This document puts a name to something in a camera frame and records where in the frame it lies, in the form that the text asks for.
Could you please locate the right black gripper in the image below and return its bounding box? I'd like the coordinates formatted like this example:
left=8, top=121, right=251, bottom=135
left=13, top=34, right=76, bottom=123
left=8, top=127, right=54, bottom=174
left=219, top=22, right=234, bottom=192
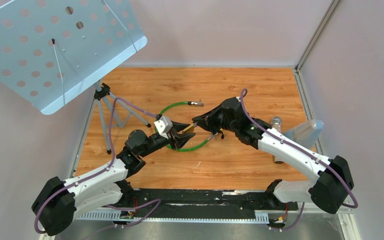
left=192, top=106, right=238, bottom=135

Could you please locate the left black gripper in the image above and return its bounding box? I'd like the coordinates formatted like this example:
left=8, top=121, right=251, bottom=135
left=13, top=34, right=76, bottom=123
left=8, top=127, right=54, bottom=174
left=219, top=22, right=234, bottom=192
left=139, top=119, right=196, bottom=158

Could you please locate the brass padlock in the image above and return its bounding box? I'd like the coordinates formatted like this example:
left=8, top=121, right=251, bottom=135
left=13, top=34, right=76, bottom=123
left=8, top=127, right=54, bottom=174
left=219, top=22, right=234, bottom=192
left=182, top=124, right=195, bottom=134

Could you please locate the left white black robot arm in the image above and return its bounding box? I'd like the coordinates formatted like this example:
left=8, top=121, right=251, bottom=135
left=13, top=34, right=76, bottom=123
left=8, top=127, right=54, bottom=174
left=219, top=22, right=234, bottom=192
left=31, top=117, right=196, bottom=236

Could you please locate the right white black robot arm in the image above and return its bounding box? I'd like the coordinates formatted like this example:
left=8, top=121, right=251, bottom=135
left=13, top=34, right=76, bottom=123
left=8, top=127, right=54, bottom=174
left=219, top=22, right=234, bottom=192
left=192, top=97, right=359, bottom=214

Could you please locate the grey tripod stand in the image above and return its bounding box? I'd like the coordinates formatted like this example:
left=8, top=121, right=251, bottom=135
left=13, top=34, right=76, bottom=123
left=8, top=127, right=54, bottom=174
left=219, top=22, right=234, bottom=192
left=93, top=80, right=152, bottom=155

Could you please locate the clear bottle with metal cap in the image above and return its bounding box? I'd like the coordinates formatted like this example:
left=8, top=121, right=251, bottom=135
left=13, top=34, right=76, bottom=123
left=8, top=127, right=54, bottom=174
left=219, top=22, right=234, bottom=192
left=271, top=116, right=284, bottom=165

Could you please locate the clear blue plastic bag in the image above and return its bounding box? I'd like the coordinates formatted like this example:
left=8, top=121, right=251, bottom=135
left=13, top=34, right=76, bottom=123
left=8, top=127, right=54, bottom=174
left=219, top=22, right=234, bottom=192
left=283, top=119, right=324, bottom=150

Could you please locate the perforated light blue metal plate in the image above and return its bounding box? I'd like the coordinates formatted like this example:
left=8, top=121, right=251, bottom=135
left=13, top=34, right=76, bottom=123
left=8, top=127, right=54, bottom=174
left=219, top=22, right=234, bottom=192
left=0, top=0, right=148, bottom=115

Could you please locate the green cable lock loop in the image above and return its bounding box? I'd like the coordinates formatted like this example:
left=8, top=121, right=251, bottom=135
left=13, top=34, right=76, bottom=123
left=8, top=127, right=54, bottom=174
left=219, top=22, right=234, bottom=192
left=155, top=101, right=211, bottom=153

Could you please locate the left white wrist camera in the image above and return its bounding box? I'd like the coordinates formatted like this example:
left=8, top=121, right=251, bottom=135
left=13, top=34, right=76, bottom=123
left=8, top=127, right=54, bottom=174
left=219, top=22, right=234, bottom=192
left=154, top=115, right=173, bottom=139

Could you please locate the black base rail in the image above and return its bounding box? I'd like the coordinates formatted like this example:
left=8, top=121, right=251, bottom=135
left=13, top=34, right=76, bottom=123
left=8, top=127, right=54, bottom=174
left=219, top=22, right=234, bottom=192
left=79, top=188, right=299, bottom=223

